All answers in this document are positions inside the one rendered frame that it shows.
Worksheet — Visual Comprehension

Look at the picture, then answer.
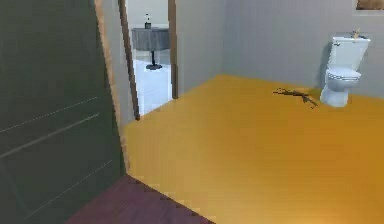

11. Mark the round grey clothed table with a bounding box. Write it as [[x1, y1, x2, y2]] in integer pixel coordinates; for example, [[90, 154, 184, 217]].
[[131, 27, 170, 71]]

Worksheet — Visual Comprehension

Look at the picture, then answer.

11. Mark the dark thin floor object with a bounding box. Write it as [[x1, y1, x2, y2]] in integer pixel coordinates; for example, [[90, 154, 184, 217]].
[[272, 87, 319, 110]]

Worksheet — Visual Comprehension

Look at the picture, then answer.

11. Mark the dark green room door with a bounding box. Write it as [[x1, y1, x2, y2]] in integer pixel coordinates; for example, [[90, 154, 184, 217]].
[[0, 0, 127, 224]]

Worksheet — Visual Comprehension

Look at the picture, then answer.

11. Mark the white toilet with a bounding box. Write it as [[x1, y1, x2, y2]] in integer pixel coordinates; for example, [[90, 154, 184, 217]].
[[319, 34, 372, 108]]

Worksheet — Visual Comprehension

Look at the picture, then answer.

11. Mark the framed wall picture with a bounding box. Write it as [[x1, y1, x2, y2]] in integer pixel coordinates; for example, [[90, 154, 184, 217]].
[[353, 0, 384, 16]]

